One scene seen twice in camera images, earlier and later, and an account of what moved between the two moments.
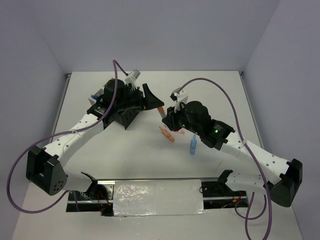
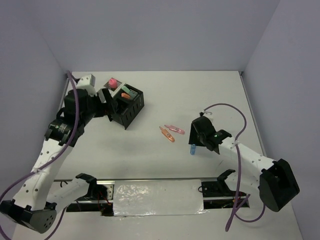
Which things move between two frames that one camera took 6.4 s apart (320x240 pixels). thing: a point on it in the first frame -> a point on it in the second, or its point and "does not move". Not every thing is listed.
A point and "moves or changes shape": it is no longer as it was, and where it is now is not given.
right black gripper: x=170 y=120 -> x=193 y=137
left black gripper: x=151 y=101 -> x=106 y=108
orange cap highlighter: x=162 y=112 moves or changes shape
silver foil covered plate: x=158 y=197 does not move
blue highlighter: x=193 y=144 does not move
